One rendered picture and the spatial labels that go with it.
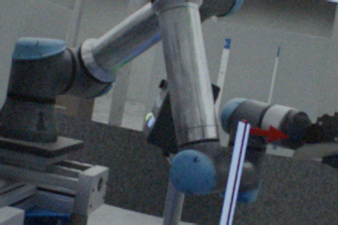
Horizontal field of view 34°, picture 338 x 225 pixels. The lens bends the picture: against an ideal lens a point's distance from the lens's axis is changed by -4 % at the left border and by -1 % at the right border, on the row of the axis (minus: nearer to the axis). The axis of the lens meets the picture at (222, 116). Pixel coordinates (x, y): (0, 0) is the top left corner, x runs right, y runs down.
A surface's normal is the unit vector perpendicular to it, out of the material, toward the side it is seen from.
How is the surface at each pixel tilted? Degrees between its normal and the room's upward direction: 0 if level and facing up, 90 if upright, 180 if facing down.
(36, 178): 90
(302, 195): 90
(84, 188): 90
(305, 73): 90
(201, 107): 70
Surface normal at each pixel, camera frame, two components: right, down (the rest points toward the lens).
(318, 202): 0.45, 0.13
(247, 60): -0.27, 0.00
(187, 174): -0.57, -0.06
